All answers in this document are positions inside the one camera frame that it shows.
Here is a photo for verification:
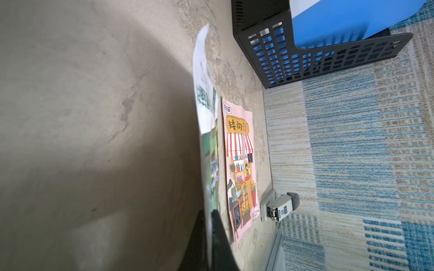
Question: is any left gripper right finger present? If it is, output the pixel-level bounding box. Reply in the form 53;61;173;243
211;210;239;271

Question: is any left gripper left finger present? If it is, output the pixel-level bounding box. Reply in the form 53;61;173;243
178;210;208;271

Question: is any green seed bag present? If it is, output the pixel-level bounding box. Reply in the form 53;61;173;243
193;24;220;266

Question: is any black file holder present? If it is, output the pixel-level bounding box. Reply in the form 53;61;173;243
231;1;413;89

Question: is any blue folder front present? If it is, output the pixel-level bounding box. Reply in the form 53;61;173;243
289;0;426;49

